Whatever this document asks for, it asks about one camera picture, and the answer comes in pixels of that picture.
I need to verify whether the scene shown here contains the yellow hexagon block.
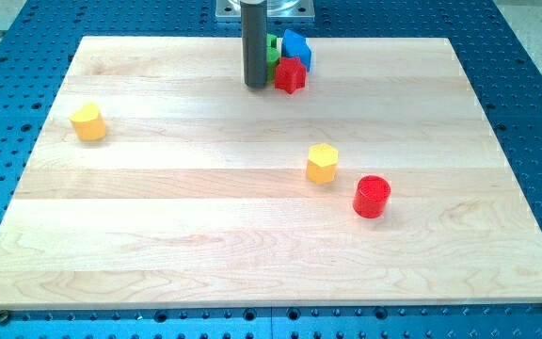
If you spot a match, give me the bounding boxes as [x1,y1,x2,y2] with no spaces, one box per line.
[306,143,339,184]

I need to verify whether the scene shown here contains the red star block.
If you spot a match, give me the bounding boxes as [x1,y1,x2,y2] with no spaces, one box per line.
[275,56,307,94]

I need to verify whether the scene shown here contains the red cylinder block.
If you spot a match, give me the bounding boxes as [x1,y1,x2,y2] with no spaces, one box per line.
[353,175,391,218]

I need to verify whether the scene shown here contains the green block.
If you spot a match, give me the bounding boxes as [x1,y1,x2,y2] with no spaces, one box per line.
[266,34,280,82]

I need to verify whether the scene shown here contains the light wooden board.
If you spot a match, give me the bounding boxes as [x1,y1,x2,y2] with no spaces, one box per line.
[0,36,542,310]

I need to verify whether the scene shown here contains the blue angular block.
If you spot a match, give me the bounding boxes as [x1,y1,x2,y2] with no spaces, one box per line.
[281,29,312,72]

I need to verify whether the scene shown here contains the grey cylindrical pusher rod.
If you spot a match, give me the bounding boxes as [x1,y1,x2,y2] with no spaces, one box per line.
[239,0,267,89]

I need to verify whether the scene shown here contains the yellow heart block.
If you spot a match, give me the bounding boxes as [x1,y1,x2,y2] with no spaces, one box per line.
[69,103,107,141]

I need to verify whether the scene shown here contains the clear acrylic mount plate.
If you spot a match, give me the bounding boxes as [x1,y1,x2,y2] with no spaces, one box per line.
[213,0,315,23]

